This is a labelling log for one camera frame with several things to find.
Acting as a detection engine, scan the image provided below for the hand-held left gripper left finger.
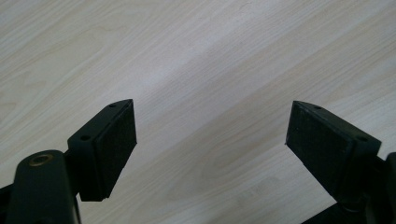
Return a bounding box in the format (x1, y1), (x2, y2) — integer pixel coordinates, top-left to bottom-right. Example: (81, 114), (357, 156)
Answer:
(66, 98), (138, 203)

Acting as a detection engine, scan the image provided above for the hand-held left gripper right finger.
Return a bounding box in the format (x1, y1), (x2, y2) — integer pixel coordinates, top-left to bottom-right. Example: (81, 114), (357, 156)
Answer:
(285, 100), (383, 204)

